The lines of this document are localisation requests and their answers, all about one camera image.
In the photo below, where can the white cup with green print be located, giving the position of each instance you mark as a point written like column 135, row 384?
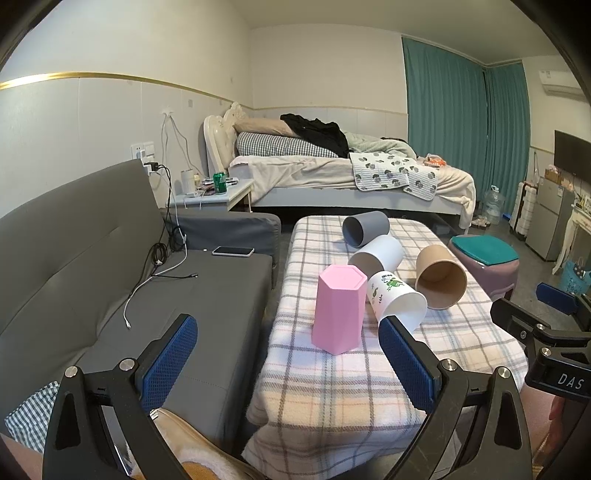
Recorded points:
column 399, row 307

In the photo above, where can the white bedside table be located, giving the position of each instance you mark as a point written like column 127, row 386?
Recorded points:
column 217, row 199

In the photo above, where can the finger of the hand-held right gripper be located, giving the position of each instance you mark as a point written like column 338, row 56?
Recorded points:
column 558, row 297
column 512, row 316

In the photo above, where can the light green duvet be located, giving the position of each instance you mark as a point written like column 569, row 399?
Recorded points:
column 378, row 144

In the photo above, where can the orange snack packet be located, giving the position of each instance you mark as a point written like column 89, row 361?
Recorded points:
column 435, row 161

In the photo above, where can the narrow teal curtain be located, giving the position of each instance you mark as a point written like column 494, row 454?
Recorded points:
column 505, row 129

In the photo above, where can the black clothes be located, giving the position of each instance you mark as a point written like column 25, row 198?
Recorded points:
column 323, row 131

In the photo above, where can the checked pillow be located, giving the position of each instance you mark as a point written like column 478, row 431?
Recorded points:
column 277, row 145

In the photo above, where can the white side table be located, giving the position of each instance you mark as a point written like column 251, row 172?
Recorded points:
column 569, row 230

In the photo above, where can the pink hexagonal cup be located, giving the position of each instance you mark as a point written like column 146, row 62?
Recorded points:
column 339, row 309

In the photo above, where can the green drink can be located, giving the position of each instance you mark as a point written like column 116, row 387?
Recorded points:
column 219, row 183

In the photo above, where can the beige pillow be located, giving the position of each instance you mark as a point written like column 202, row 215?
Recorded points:
column 261, row 125

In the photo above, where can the white bed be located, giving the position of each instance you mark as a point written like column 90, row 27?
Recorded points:
column 304, row 182

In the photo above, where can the wide teal curtain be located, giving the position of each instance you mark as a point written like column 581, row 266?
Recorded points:
column 443, row 106

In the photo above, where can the black television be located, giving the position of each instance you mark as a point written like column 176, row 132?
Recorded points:
column 572, row 152

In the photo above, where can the checked shorts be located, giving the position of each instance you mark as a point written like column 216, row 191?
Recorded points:
column 32, row 410

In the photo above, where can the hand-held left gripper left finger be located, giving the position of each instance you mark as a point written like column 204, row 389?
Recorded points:
column 168, row 360

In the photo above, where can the beige bag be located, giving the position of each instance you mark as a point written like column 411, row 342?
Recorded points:
column 207, row 457

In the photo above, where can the blue basket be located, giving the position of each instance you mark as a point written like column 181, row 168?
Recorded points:
column 577, row 279

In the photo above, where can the grey cup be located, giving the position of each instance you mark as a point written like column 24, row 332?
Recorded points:
column 367, row 227

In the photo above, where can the plain white cup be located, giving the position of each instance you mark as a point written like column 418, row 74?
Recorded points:
column 376, row 258

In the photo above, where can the brown paper cup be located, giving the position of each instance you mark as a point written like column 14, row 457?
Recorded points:
column 441, row 277

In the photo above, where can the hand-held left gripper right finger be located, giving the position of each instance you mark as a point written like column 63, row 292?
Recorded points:
column 406, row 369

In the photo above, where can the white air conditioner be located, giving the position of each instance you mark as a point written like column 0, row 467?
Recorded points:
column 561, row 83

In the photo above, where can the grey sofa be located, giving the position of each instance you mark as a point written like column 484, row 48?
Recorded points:
column 69, row 258

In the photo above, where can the white tumbler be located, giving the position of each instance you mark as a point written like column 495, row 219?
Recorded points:
column 187, row 181

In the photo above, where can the leaf printed blanket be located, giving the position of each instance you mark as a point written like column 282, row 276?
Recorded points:
column 388, row 173

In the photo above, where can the large water bottle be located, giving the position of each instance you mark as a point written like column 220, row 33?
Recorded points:
column 492, row 207

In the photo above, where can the pair of sandals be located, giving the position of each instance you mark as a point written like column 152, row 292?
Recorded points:
column 481, row 222

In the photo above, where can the purple stool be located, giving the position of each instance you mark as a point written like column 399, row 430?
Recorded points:
column 489, row 277

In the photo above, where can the wall power socket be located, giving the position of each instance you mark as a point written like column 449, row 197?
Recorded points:
column 142, row 150

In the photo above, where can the plug-in charger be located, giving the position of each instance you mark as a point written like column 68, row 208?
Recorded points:
column 151, row 168

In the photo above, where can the smartphone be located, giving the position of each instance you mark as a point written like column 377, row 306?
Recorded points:
column 233, row 251

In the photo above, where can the teal seat cushion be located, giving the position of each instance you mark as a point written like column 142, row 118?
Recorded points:
column 485, row 249

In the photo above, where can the plaid-covered table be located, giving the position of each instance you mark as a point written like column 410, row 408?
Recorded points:
column 323, row 387

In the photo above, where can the silver fridge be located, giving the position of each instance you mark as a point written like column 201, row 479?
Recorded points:
column 549, row 217

